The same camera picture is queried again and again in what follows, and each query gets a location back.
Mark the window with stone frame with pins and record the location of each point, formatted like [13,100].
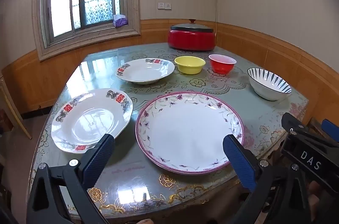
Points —
[66,1]

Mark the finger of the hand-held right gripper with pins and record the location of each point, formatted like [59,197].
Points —
[331,130]
[299,131]

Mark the white bowl with blue stripes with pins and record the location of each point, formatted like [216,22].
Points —
[268,86]

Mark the grey pot lid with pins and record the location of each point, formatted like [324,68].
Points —
[192,27]

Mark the large floral pink-rimmed plate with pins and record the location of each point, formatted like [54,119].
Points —
[188,128]

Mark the purple tissue box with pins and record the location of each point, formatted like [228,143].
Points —
[119,21]

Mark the white plate with red print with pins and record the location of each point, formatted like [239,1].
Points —
[90,120]
[144,71]

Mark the yellow plastic bowl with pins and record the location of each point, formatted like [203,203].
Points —
[189,65]

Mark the red plastic bowl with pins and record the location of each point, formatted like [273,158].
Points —
[222,65]

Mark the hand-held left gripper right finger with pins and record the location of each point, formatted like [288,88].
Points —
[238,160]

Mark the red electric cooking pot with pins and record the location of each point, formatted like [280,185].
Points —
[190,40]

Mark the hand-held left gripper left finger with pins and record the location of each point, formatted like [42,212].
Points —
[99,157]

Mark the person's right hand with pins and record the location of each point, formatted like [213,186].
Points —
[315,194]

